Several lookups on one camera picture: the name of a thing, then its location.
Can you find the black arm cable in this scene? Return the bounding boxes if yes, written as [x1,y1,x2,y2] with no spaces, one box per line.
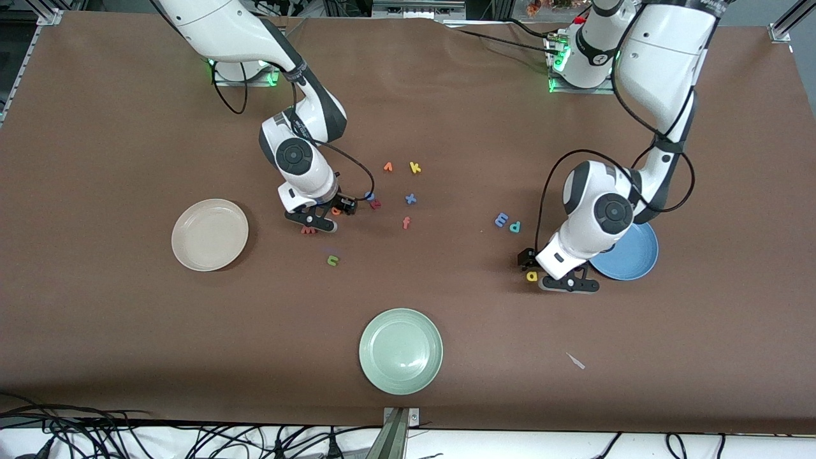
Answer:
[534,64,697,256]
[210,61,377,203]

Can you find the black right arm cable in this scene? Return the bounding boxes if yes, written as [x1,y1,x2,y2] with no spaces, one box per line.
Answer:
[210,61,377,203]

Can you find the blue round plate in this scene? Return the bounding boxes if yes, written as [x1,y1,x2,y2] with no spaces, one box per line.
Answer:
[590,222,659,281]

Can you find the aluminium frame rail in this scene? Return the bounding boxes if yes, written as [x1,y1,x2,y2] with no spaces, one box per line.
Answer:
[768,0,816,44]
[0,8,64,128]

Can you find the long black table cable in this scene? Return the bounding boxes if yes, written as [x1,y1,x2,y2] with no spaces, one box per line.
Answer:
[454,29,557,55]

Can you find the short black table cable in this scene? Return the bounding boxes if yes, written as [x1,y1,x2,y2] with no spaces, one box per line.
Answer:
[504,18,557,40]

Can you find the grey metal camera post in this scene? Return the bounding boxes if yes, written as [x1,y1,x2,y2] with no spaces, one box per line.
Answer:
[367,407,420,459]

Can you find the black cable tangle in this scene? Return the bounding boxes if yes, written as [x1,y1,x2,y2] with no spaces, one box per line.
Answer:
[0,392,358,459]

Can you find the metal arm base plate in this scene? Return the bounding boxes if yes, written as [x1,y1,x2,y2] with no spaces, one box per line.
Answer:
[547,32,616,95]
[212,61,282,87]

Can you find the beige round plate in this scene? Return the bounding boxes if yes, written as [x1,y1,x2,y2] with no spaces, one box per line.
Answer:
[171,198,250,272]

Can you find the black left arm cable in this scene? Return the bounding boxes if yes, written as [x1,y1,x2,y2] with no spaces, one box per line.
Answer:
[534,64,697,256]

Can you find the brown paper table cover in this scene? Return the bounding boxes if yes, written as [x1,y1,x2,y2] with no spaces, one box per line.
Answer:
[0,10,816,435]

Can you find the grey metal box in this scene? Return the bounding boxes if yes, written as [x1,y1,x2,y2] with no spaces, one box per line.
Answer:
[372,0,466,20]

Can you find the pale green round plate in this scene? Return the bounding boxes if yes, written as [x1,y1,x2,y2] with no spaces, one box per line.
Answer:
[358,308,444,396]

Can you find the orange dried flowers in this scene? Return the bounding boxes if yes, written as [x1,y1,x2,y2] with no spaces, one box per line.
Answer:
[527,0,574,17]

